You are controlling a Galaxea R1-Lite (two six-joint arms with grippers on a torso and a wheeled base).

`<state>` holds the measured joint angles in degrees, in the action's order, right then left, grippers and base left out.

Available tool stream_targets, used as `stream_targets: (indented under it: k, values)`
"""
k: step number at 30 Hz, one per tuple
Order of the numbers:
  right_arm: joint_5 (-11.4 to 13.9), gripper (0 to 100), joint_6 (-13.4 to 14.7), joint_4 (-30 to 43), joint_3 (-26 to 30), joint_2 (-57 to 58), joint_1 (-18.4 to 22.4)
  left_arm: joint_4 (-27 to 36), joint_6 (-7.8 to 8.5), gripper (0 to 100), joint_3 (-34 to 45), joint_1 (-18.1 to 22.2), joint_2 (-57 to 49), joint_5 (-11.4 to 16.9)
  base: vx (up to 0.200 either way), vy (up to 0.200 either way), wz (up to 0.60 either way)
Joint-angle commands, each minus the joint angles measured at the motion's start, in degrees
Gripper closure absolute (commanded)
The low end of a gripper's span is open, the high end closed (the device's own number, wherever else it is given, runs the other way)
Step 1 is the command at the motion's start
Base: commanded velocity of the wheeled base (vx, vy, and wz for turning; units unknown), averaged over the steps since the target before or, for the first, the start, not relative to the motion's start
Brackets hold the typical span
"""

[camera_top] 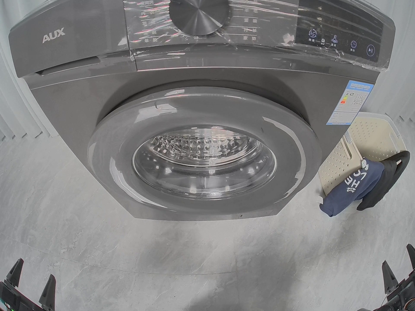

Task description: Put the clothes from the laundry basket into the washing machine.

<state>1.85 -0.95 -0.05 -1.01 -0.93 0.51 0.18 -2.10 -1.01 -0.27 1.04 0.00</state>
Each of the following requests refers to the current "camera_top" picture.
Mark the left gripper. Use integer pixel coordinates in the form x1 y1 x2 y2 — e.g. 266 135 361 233
0 258 56 311

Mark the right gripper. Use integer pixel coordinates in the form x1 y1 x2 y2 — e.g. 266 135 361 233
372 244 415 311

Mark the cream laundry basket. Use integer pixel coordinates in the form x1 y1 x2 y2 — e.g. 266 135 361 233
319 111 415 207

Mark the grey washing machine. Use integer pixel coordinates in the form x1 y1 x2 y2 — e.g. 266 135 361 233
8 0 397 221

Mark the black garment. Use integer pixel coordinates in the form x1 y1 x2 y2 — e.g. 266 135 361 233
356 151 411 212

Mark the dark blue T-shirt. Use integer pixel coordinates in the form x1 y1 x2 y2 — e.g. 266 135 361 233
319 158 386 218

